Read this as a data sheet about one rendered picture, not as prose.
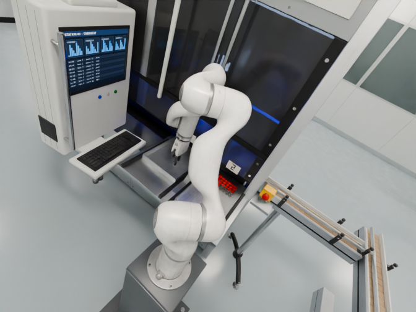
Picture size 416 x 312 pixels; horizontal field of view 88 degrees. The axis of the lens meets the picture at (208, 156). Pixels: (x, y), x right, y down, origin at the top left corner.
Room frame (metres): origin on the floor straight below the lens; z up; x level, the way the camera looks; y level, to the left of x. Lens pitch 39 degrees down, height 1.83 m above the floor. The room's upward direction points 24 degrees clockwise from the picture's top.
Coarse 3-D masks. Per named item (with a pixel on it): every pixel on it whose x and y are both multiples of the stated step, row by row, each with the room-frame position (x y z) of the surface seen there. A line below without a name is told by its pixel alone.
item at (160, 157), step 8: (160, 144) 1.05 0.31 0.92; (168, 144) 1.12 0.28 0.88; (152, 152) 0.98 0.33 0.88; (160, 152) 1.01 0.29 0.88; (168, 152) 1.05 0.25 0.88; (184, 152) 1.11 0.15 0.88; (152, 160) 0.92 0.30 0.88; (160, 160) 0.95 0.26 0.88; (168, 160) 0.98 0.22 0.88; (184, 160) 1.04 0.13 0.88; (160, 168) 0.86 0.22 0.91; (168, 168) 0.91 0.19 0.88; (176, 168) 0.94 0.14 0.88; (184, 168) 0.97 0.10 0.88; (168, 176) 0.84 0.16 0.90; (176, 176) 0.88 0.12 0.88
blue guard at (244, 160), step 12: (132, 84) 1.28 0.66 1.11; (144, 84) 1.25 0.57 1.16; (132, 96) 1.27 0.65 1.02; (144, 96) 1.24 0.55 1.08; (156, 96) 1.21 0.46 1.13; (156, 108) 1.21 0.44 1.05; (168, 108) 1.18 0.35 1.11; (204, 132) 1.09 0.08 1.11; (228, 144) 1.04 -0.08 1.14; (228, 156) 1.03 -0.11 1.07; (240, 156) 1.01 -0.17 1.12; (252, 156) 0.99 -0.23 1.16
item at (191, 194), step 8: (192, 184) 0.85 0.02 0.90; (184, 192) 0.79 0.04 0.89; (192, 192) 0.82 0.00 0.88; (176, 200) 0.70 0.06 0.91; (184, 200) 0.74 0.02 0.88; (192, 200) 0.76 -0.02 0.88; (200, 200) 0.79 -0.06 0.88; (224, 200) 0.86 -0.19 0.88; (232, 200) 0.89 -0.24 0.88; (224, 208) 0.81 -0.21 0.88
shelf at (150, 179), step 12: (156, 144) 1.07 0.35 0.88; (132, 156) 0.89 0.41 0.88; (120, 168) 0.78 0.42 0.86; (132, 168) 0.80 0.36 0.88; (144, 168) 0.84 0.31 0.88; (144, 180) 0.76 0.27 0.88; (156, 180) 0.79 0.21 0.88; (168, 180) 0.83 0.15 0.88; (228, 180) 1.04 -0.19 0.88; (156, 192) 0.72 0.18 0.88; (240, 192) 0.98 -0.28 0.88; (240, 204) 0.88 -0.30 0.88
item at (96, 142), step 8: (112, 136) 1.05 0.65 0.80; (136, 136) 1.15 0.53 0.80; (88, 144) 0.90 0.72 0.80; (96, 144) 0.92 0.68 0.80; (136, 144) 1.07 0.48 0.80; (144, 144) 1.12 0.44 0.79; (80, 152) 0.83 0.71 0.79; (128, 152) 0.97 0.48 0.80; (72, 160) 0.74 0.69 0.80; (112, 160) 0.86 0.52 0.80; (120, 160) 0.89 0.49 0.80; (80, 168) 0.72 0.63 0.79; (88, 168) 0.73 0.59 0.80; (104, 168) 0.78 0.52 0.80; (96, 176) 0.71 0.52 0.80
